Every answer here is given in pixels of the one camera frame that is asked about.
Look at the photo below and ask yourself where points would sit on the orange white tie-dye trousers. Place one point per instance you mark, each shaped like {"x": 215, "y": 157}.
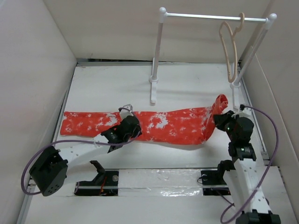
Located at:
{"x": 192, "y": 126}

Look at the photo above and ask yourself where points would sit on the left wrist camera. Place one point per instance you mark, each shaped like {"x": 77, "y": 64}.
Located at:
{"x": 125, "y": 111}

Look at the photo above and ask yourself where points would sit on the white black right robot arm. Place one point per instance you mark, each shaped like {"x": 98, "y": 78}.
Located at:
{"x": 240, "y": 172}

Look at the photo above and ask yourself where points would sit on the white clothes rack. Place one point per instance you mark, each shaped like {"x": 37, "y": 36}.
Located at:
{"x": 202, "y": 45}

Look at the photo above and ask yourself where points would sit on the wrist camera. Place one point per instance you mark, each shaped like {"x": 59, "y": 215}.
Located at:
{"x": 244, "y": 111}
{"x": 125, "y": 111}

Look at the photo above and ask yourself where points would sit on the wooden clothes hanger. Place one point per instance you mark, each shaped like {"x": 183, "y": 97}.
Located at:
{"x": 230, "y": 51}

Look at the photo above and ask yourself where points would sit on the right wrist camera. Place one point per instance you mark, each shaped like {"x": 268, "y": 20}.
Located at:
{"x": 244, "y": 111}

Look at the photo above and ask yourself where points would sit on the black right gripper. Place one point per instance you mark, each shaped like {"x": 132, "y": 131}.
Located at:
{"x": 220, "y": 119}

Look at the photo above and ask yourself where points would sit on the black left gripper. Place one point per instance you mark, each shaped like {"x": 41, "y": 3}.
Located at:
{"x": 136, "y": 133}

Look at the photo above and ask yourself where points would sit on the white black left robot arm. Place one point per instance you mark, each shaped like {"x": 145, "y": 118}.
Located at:
{"x": 49, "y": 171}

